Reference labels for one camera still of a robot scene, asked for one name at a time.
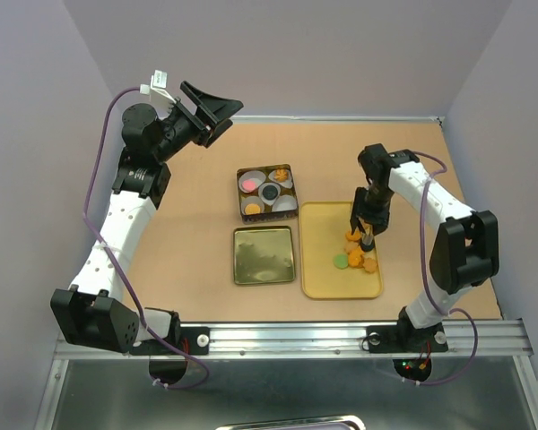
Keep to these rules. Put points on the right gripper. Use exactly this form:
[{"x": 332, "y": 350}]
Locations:
[{"x": 380, "y": 219}]

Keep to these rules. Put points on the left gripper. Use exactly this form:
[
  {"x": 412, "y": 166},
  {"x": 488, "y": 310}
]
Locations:
[{"x": 212, "y": 116}]

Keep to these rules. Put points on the metal serving tongs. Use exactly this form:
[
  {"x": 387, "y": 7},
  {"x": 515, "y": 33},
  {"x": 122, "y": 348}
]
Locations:
[{"x": 367, "y": 235}]

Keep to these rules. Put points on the pink macaron cookie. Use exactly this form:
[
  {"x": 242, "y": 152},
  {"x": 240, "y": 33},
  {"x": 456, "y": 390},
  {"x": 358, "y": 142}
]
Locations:
[{"x": 249, "y": 185}]

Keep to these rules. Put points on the orange swirl cookie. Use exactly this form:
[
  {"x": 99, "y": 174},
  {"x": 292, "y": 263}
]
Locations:
[{"x": 281, "y": 175}]

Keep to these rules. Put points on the square cookie tin box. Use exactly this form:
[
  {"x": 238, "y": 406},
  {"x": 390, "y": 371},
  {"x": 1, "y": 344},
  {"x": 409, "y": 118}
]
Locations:
[{"x": 268, "y": 215}]

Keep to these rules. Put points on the black sandwich cookie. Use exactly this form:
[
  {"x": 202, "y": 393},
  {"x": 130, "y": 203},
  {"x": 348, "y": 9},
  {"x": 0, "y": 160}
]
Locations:
[
  {"x": 367, "y": 247},
  {"x": 270, "y": 192}
]

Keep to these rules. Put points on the beige round biscuit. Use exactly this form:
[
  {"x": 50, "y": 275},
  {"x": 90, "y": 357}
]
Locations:
[{"x": 252, "y": 209}]

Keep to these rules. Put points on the gold tin lid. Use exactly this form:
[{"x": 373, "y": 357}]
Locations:
[{"x": 263, "y": 256}]

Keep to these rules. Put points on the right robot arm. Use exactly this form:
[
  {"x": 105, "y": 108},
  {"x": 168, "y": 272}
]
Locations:
[{"x": 465, "y": 253}]

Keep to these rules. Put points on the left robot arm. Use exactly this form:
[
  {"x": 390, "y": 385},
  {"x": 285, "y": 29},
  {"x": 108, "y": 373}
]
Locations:
[{"x": 91, "y": 312}]

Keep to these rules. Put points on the yellow serving tray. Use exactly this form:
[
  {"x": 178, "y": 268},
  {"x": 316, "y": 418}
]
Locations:
[{"x": 322, "y": 229}]

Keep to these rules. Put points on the white paper cup liner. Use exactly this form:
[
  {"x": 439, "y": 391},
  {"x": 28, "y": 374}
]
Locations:
[
  {"x": 256, "y": 175},
  {"x": 261, "y": 188},
  {"x": 252, "y": 199},
  {"x": 287, "y": 184},
  {"x": 285, "y": 202}
]

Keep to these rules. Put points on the green sandwich cookie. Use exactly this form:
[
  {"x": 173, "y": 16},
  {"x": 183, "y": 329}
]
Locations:
[{"x": 341, "y": 261}]

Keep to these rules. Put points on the metal tray at bottom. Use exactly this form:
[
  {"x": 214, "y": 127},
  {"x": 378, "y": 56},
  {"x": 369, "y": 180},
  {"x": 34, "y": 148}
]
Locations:
[{"x": 334, "y": 422}]

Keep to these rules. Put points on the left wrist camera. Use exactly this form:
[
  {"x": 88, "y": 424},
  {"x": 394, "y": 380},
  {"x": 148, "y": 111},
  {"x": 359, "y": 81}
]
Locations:
[{"x": 157, "y": 94}]

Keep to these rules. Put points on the aluminium mounting rail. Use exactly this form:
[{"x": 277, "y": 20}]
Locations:
[{"x": 322, "y": 340}]

